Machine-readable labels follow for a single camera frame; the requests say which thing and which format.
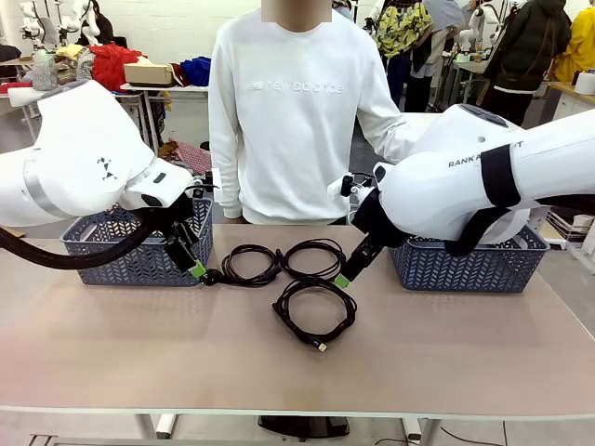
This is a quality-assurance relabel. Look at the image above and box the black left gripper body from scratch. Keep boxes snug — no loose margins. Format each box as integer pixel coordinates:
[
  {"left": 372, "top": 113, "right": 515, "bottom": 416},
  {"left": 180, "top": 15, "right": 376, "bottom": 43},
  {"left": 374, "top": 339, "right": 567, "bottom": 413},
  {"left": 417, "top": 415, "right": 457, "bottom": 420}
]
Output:
[{"left": 156, "top": 195, "right": 202, "bottom": 243}]

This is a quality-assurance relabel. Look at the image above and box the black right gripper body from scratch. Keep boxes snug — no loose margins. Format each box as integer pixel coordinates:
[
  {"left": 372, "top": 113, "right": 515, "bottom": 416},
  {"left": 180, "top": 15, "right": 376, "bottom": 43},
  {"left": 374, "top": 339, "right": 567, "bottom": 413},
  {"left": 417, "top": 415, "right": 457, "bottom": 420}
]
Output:
[{"left": 350, "top": 189, "right": 409, "bottom": 250}]

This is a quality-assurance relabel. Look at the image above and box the black braided cable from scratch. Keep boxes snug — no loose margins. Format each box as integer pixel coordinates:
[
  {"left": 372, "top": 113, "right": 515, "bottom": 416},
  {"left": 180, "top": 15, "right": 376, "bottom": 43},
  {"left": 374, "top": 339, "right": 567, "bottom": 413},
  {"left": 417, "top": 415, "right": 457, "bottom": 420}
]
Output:
[{"left": 276, "top": 238, "right": 349, "bottom": 282}]

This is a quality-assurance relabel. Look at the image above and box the black USB cable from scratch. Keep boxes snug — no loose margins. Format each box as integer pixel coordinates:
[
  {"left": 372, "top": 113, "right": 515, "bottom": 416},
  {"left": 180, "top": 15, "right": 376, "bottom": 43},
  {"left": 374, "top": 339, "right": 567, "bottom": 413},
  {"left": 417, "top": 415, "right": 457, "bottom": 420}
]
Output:
[{"left": 271, "top": 276, "right": 359, "bottom": 353}]

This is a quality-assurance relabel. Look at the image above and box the person's right forearm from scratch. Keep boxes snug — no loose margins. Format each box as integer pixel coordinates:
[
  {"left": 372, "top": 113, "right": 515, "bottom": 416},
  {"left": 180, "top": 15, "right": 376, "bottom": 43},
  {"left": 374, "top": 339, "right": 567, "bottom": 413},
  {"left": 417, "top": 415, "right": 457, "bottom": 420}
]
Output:
[{"left": 209, "top": 134, "right": 243, "bottom": 219}]

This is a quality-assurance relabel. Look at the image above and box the person's left forearm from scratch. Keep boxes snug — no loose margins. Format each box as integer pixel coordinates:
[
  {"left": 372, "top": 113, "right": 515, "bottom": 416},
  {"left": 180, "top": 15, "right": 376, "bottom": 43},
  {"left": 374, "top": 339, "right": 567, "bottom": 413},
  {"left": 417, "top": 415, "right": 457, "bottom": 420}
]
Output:
[{"left": 360, "top": 111, "right": 419, "bottom": 164}]

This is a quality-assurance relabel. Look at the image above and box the red checked cloth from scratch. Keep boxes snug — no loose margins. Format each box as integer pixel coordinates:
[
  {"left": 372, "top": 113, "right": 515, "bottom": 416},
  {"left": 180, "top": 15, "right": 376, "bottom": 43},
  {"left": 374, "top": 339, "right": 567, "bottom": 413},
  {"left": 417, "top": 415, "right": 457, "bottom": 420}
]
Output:
[{"left": 160, "top": 140, "right": 213, "bottom": 174}]

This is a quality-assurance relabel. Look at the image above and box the grey plastic lattice basket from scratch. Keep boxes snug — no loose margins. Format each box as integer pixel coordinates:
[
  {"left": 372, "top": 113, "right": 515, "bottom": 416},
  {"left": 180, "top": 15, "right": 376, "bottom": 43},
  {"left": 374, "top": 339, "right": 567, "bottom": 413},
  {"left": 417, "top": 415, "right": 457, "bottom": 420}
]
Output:
[{"left": 59, "top": 197, "right": 215, "bottom": 287}]

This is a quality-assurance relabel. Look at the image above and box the right blue plastic basket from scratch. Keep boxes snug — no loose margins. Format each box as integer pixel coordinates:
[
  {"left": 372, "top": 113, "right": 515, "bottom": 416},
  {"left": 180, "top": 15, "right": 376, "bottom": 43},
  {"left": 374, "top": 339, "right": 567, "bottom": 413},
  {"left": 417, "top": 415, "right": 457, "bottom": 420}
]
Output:
[{"left": 389, "top": 225, "right": 551, "bottom": 294}]

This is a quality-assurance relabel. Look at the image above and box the person in white sweatshirt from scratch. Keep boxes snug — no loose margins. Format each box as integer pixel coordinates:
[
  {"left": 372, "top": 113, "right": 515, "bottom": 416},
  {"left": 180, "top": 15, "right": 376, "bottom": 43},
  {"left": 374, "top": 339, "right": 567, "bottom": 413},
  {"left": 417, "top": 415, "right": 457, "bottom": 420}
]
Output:
[{"left": 207, "top": 0, "right": 422, "bottom": 226}]

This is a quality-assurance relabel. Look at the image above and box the cardboard box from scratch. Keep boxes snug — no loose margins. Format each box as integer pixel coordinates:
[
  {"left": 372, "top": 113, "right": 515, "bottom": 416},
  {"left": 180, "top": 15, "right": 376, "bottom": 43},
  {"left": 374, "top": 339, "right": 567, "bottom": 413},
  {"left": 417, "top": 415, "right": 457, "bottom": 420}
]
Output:
[{"left": 123, "top": 62, "right": 176, "bottom": 87}]

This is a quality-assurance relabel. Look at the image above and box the blue cloth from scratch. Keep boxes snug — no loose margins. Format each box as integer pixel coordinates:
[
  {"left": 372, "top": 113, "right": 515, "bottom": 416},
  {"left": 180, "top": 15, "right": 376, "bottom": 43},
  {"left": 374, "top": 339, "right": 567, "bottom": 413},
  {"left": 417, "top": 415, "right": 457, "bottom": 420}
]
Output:
[{"left": 179, "top": 56, "right": 213, "bottom": 87}]

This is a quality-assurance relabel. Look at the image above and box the red cloth pile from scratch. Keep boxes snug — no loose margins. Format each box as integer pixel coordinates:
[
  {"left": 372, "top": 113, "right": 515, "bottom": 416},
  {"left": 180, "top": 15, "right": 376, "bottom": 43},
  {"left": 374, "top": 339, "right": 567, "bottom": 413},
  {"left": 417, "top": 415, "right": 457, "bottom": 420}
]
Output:
[{"left": 89, "top": 43, "right": 149, "bottom": 93}]

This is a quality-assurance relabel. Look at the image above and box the white table leg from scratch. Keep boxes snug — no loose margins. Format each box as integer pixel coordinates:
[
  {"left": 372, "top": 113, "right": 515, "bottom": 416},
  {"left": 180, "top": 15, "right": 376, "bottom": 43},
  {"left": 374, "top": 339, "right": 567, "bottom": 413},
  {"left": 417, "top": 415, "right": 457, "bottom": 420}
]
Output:
[
  {"left": 134, "top": 412, "right": 179, "bottom": 440},
  {"left": 403, "top": 417, "right": 441, "bottom": 446}
]

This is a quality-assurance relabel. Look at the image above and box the grey glitter cloth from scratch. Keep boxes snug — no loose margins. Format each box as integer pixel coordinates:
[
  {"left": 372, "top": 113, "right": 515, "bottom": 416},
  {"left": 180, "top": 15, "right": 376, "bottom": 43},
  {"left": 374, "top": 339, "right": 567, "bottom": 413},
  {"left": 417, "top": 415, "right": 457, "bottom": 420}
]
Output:
[{"left": 31, "top": 50, "right": 60, "bottom": 92}]

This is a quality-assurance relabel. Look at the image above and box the person in yellow patterned shirt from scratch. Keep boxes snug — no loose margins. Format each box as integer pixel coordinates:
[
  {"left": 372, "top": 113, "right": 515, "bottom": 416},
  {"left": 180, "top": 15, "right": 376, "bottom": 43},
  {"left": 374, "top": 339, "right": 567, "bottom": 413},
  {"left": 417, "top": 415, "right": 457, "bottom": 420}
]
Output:
[{"left": 375, "top": 0, "right": 436, "bottom": 113}]

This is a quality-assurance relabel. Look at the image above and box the person in black clothes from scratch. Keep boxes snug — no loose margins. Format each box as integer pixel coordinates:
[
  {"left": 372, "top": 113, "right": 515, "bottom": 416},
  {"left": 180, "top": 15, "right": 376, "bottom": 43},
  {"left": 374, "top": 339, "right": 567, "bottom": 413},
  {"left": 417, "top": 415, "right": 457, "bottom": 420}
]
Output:
[{"left": 90, "top": 0, "right": 116, "bottom": 46}]

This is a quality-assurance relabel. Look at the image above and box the white humanoid robot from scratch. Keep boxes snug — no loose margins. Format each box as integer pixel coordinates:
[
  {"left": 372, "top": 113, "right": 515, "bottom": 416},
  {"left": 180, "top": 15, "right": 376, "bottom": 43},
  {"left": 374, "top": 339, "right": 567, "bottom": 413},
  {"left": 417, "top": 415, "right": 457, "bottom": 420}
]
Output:
[
  {"left": 457, "top": 3, "right": 489, "bottom": 53},
  {"left": 59, "top": 0, "right": 101, "bottom": 46},
  {"left": 19, "top": 0, "right": 61, "bottom": 47}
]

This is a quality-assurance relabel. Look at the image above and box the person in black jacket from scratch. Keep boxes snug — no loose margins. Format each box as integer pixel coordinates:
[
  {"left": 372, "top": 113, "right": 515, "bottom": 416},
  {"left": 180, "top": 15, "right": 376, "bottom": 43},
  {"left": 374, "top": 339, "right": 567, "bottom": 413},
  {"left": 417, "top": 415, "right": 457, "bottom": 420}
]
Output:
[{"left": 483, "top": 0, "right": 574, "bottom": 129}]

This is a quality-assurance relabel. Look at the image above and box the person in yellow jacket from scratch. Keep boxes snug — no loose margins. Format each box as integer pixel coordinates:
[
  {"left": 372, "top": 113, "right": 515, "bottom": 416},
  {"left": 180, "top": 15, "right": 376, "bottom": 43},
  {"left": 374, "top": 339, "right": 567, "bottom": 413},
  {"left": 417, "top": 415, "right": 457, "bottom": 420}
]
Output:
[{"left": 552, "top": 7, "right": 595, "bottom": 84}]

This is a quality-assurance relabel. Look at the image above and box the black coiled power cable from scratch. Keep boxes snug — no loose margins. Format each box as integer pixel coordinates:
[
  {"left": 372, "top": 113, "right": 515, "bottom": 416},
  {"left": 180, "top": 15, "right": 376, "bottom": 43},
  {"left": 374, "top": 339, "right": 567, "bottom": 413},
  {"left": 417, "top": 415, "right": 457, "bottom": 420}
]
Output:
[{"left": 200, "top": 244, "right": 283, "bottom": 287}]

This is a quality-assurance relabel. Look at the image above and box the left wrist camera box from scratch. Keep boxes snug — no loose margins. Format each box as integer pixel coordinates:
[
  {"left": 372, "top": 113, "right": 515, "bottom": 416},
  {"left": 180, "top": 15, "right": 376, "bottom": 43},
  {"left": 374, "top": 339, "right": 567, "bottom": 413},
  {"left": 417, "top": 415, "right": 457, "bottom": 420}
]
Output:
[{"left": 188, "top": 169, "right": 222, "bottom": 202}]

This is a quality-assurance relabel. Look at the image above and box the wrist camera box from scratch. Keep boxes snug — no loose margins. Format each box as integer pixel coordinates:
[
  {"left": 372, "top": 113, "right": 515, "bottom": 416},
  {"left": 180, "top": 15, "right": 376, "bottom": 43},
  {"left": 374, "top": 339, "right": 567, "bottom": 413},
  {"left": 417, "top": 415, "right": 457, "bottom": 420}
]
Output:
[
  {"left": 188, "top": 169, "right": 222, "bottom": 202},
  {"left": 327, "top": 172, "right": 378, "bottom": 202}
]

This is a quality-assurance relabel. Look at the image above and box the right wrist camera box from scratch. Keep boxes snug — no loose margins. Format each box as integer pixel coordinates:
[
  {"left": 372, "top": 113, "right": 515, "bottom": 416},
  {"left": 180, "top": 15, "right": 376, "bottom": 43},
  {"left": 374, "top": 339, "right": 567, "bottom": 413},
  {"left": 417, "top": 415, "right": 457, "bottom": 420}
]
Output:
[{"left": 327, "top": 172, "right": 378, "bottom": 202}]

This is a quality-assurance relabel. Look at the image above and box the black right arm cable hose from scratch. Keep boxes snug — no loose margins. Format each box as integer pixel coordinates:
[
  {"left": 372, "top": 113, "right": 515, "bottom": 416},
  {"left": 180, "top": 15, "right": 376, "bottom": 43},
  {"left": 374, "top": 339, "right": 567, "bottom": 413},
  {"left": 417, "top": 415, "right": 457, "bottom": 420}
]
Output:
[{"left": 443, "top": 194, "right": 595, "bottom": 257}]

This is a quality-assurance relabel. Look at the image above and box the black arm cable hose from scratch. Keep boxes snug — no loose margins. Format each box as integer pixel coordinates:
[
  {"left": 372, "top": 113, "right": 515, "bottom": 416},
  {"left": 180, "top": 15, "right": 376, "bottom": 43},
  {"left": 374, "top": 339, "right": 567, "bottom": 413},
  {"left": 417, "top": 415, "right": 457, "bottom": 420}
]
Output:
[
  {"left": 0, "top": 206, "right": 187, "bottom": 271},
  {"left": 443, "top": 194, "right": 595, "bottom": 257}
]

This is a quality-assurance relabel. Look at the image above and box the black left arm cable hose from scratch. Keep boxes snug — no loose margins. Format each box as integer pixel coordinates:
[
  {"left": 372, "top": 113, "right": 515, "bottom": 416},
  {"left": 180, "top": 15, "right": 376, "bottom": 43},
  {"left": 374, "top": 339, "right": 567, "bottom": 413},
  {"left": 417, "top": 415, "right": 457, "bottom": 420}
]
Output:
[{"left": 0, "top": 206, "right": 187, "bottom": 271}]

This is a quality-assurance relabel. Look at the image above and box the black right arm strap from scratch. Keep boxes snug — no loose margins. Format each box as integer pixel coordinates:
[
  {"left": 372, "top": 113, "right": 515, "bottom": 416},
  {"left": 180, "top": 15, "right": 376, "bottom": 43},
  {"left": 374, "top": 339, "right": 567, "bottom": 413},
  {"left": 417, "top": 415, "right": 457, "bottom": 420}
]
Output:
[{"left": 480, "top": 143, "right": 522, "bottom": 209}]

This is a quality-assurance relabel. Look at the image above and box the black table pedestal base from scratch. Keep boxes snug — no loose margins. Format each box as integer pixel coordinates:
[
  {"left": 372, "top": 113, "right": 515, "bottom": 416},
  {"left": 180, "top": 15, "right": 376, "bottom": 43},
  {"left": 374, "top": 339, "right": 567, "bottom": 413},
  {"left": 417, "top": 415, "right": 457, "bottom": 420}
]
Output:
[{"left": 258, "top": 415, "right": 350, "bottom": 438}]

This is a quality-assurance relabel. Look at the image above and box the white wire rack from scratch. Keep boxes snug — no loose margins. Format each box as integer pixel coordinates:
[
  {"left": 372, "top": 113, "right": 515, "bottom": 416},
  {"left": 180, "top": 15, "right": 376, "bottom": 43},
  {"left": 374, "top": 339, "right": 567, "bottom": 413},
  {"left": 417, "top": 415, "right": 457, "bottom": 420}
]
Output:
[{"left": 546, "top": 206, "right": 595, "bottom": 248}]

